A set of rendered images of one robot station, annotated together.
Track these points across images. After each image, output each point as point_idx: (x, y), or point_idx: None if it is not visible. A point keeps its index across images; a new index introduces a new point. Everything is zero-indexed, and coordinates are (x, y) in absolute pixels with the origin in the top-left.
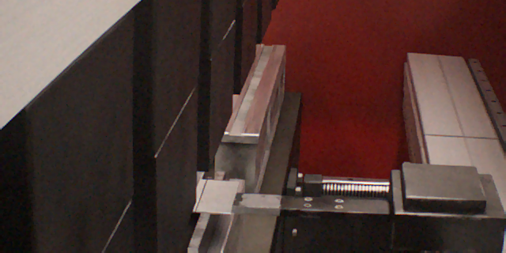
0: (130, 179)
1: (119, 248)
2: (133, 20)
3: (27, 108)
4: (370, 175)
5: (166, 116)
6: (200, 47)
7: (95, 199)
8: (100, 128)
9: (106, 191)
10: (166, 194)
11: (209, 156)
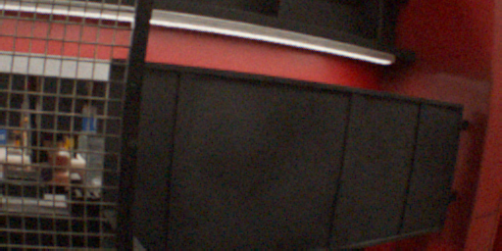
0: (21, 99)
1: (12, 106)
2: (24, 75)
3: None
4: (381, 248)
5: (48, 101)
6: (99, 106)
7: (1, 92)
8: (6, 84)
9: (7, 94)
10: (47, 116)
11: (99, 132)
